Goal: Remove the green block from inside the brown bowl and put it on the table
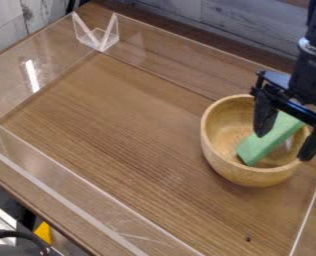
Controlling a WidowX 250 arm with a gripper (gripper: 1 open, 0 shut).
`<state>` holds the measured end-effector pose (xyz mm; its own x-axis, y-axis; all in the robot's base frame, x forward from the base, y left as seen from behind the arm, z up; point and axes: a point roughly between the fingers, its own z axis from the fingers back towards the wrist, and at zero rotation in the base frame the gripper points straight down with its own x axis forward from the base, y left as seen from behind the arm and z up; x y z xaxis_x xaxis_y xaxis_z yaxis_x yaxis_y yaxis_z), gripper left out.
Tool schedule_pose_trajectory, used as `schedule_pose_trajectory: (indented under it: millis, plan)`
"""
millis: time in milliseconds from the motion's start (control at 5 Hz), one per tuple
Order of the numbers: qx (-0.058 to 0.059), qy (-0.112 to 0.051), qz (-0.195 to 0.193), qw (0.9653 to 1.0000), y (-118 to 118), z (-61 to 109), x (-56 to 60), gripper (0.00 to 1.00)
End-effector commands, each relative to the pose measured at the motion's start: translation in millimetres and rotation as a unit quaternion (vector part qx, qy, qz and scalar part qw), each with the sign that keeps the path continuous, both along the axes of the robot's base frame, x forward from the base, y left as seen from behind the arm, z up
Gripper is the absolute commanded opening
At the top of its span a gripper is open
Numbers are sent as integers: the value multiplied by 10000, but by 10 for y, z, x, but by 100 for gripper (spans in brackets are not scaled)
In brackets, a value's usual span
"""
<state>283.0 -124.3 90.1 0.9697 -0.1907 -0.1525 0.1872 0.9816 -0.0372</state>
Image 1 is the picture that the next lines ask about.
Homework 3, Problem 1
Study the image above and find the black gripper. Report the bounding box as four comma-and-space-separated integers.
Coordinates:
250, 38, 316, 161

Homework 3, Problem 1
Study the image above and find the green rectangular block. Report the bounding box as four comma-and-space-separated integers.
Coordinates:
236, 111, 305, 166

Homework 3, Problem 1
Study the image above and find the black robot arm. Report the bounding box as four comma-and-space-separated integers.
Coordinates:
250, 0, 316, 161

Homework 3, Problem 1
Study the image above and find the brown wooden bowl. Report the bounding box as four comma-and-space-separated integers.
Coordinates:
201, 94, 309, 187

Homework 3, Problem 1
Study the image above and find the yellow tag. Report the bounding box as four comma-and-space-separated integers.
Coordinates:
34, 222, 53, 244

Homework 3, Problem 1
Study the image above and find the clear acrylic corner bracket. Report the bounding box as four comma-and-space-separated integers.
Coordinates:
71, 12, 119, 52

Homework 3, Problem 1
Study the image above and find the clear acrylic tray wall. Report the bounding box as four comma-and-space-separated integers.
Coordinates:
0, 125, 204, 256

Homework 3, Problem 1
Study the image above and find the black cable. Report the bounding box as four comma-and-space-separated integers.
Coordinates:
0, 229, 51, 256

